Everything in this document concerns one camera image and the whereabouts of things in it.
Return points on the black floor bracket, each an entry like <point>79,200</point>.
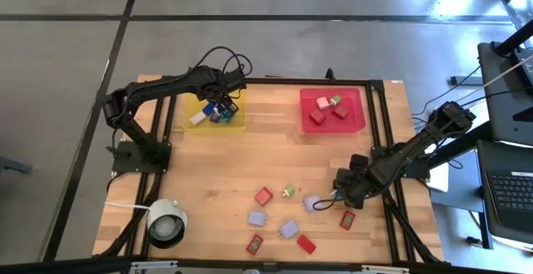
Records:
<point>466,81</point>

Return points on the grey side table top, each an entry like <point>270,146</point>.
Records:
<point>499,111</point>

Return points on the dark grey laptop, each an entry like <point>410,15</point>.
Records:
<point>512,190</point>

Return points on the black frame clamp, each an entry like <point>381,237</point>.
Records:
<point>330,74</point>

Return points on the dark chair leg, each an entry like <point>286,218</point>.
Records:
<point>12,165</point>

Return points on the red rectangular device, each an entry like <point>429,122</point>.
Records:
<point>306,244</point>

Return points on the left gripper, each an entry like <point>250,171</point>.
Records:
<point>216,86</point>

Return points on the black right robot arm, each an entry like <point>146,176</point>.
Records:
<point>416,145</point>

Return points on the black support beam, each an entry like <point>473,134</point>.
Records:
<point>462,142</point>

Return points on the small blue wall charger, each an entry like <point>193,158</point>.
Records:
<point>335,193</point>

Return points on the white paper sheet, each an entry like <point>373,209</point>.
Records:
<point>439,180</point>

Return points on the black aluminium table frame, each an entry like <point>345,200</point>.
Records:
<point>291,81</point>

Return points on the black diagonal pole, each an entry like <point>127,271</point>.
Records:
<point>514,41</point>

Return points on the green white wall charger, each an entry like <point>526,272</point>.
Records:
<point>289,191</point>

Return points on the pink-red plastic bin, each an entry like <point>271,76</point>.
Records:
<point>354,120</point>

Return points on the silver metal bracket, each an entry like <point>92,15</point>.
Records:
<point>385,269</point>
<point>154,264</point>

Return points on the lavender wall charger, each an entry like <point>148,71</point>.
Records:
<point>310,203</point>
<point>289,229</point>
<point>256,218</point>

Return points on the red digital clock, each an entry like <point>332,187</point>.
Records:
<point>255,245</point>
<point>347,220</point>

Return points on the black stand crossbar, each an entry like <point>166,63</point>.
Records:
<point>62,263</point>

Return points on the yellow plastic bin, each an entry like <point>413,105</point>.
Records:
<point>233,126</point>

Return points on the pink white wall charger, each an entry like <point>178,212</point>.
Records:
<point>322,102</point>

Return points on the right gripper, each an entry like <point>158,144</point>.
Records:
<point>358,180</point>

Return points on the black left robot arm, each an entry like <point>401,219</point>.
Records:
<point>158,86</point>

